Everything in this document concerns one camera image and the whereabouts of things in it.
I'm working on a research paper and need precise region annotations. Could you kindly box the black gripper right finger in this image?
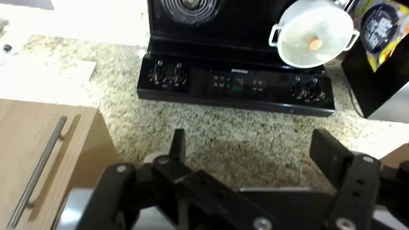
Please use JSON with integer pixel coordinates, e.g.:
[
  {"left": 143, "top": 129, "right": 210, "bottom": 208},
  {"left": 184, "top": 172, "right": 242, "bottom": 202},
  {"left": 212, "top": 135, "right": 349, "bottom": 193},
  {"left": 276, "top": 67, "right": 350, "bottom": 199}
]
[{"left": 309, "top": 129, "right": 354, "bottom": 187}]

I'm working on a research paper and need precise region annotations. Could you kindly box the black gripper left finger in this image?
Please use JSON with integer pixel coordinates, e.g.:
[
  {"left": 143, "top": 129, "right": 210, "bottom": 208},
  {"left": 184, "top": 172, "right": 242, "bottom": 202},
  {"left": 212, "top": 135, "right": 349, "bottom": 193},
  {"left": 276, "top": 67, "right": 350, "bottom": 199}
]
[{"left": 169, "top": 129, "right": 185, "bottom": 162}]

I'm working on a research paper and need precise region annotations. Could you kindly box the black counter appliance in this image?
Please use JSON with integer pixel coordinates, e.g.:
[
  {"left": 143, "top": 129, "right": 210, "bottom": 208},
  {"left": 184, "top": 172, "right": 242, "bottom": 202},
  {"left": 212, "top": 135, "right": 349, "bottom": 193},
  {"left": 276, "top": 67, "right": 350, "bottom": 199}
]
[{"left": 340, "top": 0, "right": 409, "bottom": 125}]

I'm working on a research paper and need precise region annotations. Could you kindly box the black electric stove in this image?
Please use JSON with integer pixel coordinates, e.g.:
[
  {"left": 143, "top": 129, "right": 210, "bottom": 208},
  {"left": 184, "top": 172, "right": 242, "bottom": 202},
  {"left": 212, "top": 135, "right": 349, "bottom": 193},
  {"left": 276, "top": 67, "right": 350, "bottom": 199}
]
[{"left": 137, "top": 0, "right": 335, "bottom": 116}]

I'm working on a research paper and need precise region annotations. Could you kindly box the white lidded pot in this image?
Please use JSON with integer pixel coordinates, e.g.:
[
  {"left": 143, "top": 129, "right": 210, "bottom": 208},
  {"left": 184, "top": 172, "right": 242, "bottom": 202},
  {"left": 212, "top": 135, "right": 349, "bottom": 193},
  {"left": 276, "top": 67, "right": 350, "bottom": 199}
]
[{"left": 267, "top": 0, "right": 360, "bottom": 69}]

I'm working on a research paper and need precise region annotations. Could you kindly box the steel cabinet bar handle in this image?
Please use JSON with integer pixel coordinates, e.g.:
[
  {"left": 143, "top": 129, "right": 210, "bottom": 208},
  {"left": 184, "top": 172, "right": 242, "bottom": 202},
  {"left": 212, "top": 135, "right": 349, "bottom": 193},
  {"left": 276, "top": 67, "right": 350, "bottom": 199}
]
[{"left": 6, "top": 116, "right": 68, "bottom": 230}]

